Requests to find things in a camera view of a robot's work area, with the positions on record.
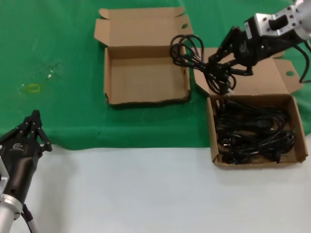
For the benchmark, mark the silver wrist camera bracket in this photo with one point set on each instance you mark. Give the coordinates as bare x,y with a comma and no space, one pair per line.
3,179
267,21

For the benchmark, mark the open brown cardboard box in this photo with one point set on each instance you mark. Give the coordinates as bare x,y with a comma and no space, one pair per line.
262,82

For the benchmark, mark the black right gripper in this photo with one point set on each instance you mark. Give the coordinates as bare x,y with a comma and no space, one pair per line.
257,48

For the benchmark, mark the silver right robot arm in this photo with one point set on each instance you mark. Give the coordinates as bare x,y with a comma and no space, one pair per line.
305,21

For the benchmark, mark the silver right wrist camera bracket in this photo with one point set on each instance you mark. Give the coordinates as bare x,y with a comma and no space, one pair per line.
267,21

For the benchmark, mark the torn-edged open cardboard box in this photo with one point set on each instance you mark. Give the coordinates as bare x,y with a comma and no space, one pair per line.
145,72

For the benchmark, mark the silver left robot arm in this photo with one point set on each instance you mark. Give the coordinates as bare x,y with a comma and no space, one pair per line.
7,211

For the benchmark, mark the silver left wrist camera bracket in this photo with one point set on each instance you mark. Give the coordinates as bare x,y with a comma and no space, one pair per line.
3,179

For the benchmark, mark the yellow tape square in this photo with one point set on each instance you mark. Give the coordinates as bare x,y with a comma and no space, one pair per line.
29,88

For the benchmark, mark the green tablecloth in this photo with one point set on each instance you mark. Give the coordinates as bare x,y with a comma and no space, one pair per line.
73,48

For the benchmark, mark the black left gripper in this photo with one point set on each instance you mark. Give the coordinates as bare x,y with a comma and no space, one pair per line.
19,160

